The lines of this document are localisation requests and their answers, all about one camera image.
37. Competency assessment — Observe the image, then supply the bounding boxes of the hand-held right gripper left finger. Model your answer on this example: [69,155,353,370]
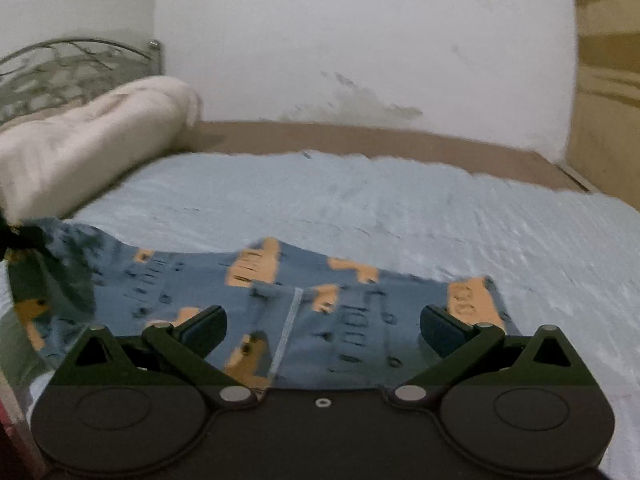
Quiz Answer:
[54,304,259,406]

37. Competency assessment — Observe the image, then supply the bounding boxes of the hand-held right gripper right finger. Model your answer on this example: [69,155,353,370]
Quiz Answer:
[387,304,602,406]

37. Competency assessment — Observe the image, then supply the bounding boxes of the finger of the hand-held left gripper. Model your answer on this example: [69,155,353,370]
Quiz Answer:
[0,217,47,261]

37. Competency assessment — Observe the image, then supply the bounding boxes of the blue pants with orange print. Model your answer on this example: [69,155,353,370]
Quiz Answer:
[5,216,523,393]

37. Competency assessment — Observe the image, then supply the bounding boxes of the cream rolled pillow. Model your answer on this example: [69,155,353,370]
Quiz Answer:
[0,75,204,227]

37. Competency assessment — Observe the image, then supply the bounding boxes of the light blue blanket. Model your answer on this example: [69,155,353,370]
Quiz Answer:
[30,149,640,411]

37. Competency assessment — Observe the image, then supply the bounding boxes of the grey metal headboard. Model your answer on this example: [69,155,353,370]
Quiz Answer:
[0,37,166,128]

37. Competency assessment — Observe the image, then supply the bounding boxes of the brown bed mattress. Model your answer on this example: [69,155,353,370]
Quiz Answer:
[170,120,597,193]

